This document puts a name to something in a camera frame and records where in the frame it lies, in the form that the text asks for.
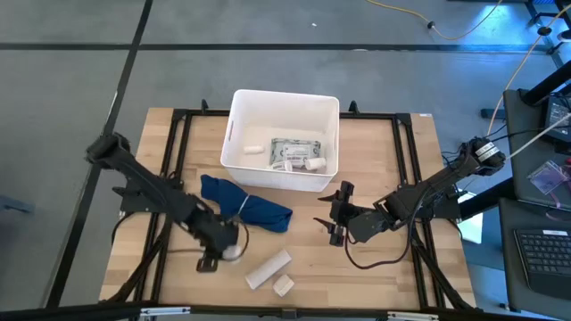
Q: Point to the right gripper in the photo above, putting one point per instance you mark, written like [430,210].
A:
[366,225]

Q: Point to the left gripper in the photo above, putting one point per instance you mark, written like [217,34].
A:
[214,232]

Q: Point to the beige bandage roll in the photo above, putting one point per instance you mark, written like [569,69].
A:
[231,252]

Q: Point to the white plastic pill bottle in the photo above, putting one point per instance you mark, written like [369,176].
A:
[315,163]

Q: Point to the long white bandage roll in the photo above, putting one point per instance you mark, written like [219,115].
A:
[267,269]

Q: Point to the printed wipes packet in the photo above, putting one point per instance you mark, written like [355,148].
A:
[294,149]

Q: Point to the short thick white bandage roll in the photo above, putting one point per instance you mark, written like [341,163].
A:
[283,285]

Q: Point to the small white gauze roll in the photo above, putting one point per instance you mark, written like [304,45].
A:
[253,149]

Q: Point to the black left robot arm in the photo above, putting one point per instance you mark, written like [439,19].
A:
[147,183]

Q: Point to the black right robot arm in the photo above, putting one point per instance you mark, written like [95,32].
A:
[446,178]

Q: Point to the white perforated plastic basket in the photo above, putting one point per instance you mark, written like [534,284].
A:
[285,120]

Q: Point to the white band round cloth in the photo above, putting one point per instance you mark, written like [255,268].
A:
[243,205]

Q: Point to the blue cloth bundle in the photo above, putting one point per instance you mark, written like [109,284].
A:
[263,211]

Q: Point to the white paper sheet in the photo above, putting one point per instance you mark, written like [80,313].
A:
[470,223]

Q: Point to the black front crossbar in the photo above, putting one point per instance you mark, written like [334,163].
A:
[67,312]

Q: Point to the dark side desk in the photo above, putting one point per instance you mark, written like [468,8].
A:
[522,178]

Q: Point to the black keyboard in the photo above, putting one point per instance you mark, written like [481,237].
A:
[544,258]

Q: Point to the purple plastic badge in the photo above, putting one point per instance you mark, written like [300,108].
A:
[546,176]

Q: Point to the black stand beam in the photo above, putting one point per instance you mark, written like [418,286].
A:
[548,82]

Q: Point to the silver bracket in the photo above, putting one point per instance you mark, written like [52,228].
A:
[412,315]
[165,311]

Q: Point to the black table frame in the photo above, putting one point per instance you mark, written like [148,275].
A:
[201,113]

